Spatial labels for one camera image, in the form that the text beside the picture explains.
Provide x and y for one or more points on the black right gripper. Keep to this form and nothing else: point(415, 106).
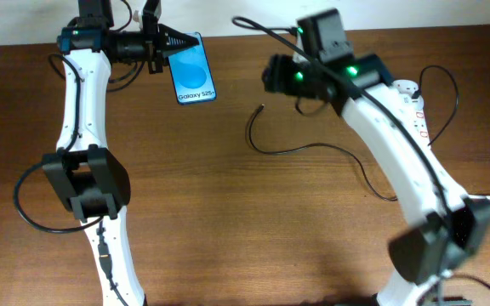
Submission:
point(273, 76)

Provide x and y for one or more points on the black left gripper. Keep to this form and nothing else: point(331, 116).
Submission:
point(162, 41)

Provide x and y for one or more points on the blue Galaxy smartphone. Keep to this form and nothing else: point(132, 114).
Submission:
point(191, 75)

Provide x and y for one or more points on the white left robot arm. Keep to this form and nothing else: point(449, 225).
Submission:
point(87, 178)

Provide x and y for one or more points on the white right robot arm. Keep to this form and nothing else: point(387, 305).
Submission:
point(447, 226)

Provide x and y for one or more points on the white power strip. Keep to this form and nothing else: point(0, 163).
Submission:
point(414, 107)

